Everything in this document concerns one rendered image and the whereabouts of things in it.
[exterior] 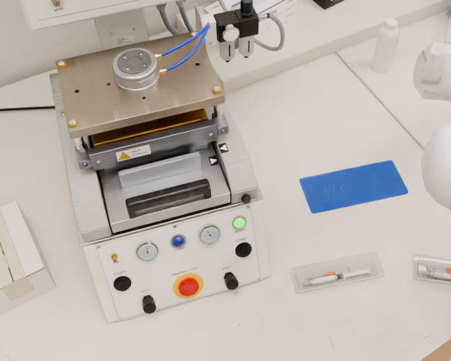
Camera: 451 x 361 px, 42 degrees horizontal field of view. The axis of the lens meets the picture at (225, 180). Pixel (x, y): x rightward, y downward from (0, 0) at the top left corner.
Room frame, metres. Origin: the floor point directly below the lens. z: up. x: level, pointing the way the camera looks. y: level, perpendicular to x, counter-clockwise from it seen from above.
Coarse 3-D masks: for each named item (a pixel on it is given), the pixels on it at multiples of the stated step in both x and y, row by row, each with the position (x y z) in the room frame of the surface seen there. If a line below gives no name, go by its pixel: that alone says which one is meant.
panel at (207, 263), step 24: (216, 216) 0.58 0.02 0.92; (240, 216) 0.59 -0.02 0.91; (120, 240) 0.54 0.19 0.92; (144, 240) 0.54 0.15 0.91; (168, 240) 0.55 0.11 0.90; (192, 240) 0.55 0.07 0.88; (240, 240) 0.56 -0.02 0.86; (120, 264) 0.51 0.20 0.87; (144, 264) 0.52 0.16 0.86; (168, 264) 0.52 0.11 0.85; (192, 264) 0.53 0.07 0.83; (216, 264) 0.53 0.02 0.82; (240, 264) 0.54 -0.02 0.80; (144, 288) 0.49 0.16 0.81; (168, 288) 0.50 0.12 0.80; (216, 288) 0.51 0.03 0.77; (120, 312) 0.46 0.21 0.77; (144, 312) 0.46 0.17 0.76
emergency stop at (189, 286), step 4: (184, 280) 0.51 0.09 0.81; (188, 280) 0.51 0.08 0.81; (192, 280) 0.51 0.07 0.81; (196, 280) 0.51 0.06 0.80; (180, 284) 0.50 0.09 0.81; (184, 284) 0.50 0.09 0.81; (188, 284) 0.50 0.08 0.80; (192, 284) 0.50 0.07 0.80; (196, 284) 0.50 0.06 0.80; (180, 288) 0.49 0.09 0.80; (184, 288) 0.49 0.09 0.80; (188, 288) 0.50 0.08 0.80; (192, 288) 0.50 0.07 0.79; (196, 288) 0.50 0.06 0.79; (180, 292) 0.49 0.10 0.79; (184, 292) 0.49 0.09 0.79; (188, 292) 0.49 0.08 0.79; (192, 292) 0.49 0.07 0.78; (188, 296) 0.49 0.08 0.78
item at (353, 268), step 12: (372, 252) 0.57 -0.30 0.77; (312, 264) 0.55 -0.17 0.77; (324, 264) 0.55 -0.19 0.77; (336, 264) 0.55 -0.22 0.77; (348, 264) 0.55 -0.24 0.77; (360, 264) 0.54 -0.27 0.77; (372, 264) 0.54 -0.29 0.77; (300, 276) 0.52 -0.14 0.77; (312, 276) 0.52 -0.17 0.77; (324, 276) 0.52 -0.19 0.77; (336, 276) 0.52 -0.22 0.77; (348, 276) 0.52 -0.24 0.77; (360, 276) 0.52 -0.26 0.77; (372, 276) 0.52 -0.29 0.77; (300, 288) 0.50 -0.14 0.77; (312, 288) 0.50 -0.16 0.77
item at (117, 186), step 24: (144, 168) 0.63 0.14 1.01; (168, 168) 0.64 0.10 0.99; (192, 168) 0.65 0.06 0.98; (216, 168) 0.65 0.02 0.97; (120, 192) 0.61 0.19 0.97; (144, 192) 0.61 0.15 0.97; (216, 192) 0.60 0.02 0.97; (120, 216) 0.56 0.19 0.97; (144, 216) 0.56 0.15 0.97; (168, 216) 0.57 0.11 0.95
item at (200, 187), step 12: (204, 180) 0.60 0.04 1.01; (156, 192) 0.58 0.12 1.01; (168, 192) 0.58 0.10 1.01; (180, 192) 0.58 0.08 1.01; (192, 192) 0.58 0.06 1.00; (204, 192) 0.58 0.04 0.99; (132, 204) 0.55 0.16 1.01; (144, 204) 0.56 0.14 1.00; (156, 204) 0.56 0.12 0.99; (132, 216) 0.55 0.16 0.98
